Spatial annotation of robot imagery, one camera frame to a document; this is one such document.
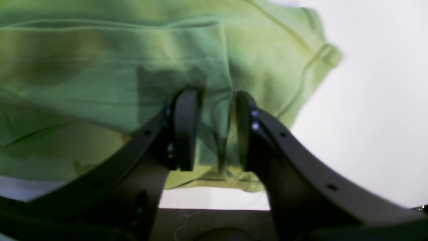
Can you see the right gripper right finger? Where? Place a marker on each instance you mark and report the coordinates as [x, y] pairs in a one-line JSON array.
[[308, 200]]

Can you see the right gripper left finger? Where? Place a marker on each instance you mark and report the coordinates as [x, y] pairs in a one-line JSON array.
[[118, 200]]

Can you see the green t-shirt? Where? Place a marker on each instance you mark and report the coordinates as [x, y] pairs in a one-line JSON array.
[[79, 77]]

